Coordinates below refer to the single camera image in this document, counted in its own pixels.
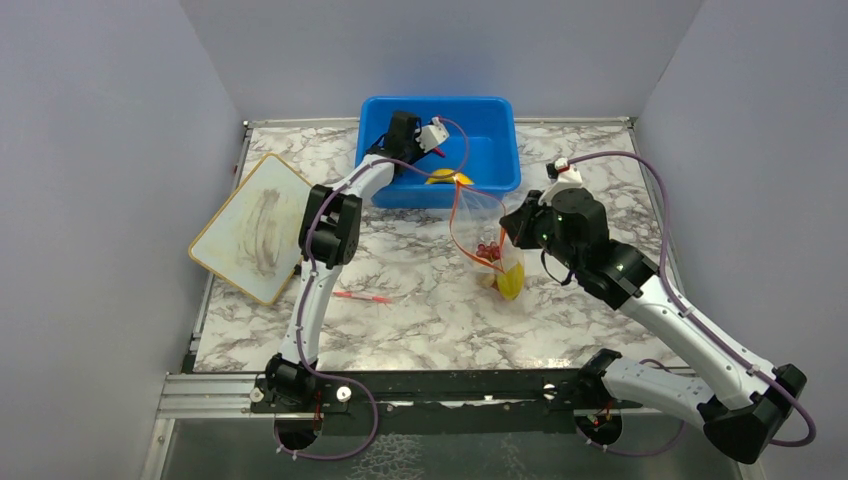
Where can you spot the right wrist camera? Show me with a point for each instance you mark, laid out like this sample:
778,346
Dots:
563,176

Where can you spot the purple grape bunch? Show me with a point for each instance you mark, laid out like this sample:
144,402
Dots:
489,252

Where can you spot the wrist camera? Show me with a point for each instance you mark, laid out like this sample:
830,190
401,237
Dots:
563,176
432,135

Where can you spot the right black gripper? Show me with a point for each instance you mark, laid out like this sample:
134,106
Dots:
518,223

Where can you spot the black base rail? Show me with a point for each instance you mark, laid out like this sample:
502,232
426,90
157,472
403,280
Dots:
431,402

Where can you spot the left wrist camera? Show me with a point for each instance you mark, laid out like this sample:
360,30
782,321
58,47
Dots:
432,135

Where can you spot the yellow banana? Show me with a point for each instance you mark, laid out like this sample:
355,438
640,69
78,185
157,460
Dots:
448,176

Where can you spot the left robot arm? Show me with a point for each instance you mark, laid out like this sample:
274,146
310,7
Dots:
328,239

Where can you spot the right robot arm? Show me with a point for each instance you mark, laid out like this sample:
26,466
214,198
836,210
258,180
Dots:
736,398

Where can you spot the yellow green starfruit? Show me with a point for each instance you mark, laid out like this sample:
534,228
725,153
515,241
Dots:
510,281

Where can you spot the garlic bulb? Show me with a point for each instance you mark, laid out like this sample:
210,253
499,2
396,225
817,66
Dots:
487,280

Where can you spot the blue plastic bin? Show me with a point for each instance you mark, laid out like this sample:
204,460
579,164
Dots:
488,136

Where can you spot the white board with wooden frame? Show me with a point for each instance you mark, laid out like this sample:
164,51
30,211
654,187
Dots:
252,240

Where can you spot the red pen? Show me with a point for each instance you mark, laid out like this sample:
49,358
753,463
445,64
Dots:
362,297

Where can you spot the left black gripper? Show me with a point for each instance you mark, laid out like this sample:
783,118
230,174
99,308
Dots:
417,149

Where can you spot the clear zip bag orange zipper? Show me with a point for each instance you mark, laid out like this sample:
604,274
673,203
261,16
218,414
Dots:
475,230

